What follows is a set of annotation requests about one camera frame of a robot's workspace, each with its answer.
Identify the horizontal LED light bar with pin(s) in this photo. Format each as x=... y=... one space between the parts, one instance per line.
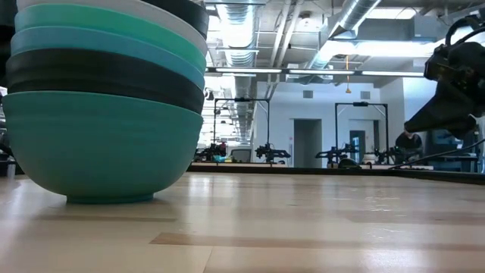
x=303 y=71

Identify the blue bowl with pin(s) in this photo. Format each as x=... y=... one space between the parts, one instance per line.
x=76 y=39

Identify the wall air vent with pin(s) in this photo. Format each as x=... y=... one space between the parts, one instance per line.
x=308 y=94
x=365 y=95

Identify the black aluminium table frame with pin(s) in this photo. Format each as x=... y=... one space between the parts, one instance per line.
x=303 y=171

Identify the person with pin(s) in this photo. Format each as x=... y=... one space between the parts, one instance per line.
x=409 y=144

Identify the dark background equipment cabinet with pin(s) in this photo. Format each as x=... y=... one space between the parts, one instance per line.
x=447 y=151

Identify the large teal bowl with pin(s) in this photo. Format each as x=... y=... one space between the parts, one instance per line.
x=98 y=151

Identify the white bowl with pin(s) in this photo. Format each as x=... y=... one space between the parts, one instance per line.
x=170 y=22

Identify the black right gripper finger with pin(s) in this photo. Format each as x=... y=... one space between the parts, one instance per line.
x=465 y=127
x=441 y=110

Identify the yellow hanging pendant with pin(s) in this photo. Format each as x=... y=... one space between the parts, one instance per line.
x=347 y=90

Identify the grey background chair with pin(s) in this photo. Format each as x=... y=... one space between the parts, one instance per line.
x=240 y=155

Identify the black bowl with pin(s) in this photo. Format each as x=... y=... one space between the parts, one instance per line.
x=94 y=76
x=189 y=11

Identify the dark glass door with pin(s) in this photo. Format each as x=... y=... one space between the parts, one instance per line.
x=357 y=146

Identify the black background robot arm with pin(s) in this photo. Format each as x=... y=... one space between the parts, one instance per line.
x=212 y=151
x=271 y=152
x=335 y=153
x=384 y=155

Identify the grey door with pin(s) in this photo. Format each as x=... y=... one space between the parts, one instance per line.
x=307 y=142

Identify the black background station frame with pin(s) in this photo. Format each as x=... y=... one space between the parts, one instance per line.
x=242 y=99
x=360 y=103

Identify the mint green bowl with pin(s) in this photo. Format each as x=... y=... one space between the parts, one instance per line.
x=76 y=17

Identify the ribbed silver ventilation duct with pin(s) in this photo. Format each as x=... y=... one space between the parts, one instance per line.
x=238 y=30

